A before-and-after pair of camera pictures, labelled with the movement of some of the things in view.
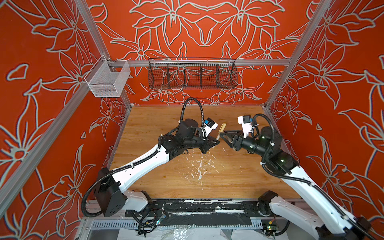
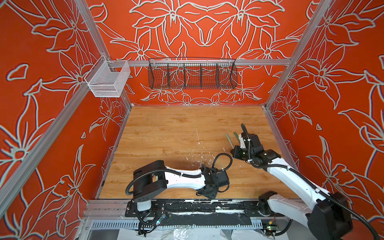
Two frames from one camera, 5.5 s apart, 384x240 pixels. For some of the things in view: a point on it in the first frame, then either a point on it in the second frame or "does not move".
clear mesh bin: (107, 78) does not move
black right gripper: (238, 140) → (235, 154)
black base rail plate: (198, 207) does not move
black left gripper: (207, 143) → (213, 195)
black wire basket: (192, 73) does not move
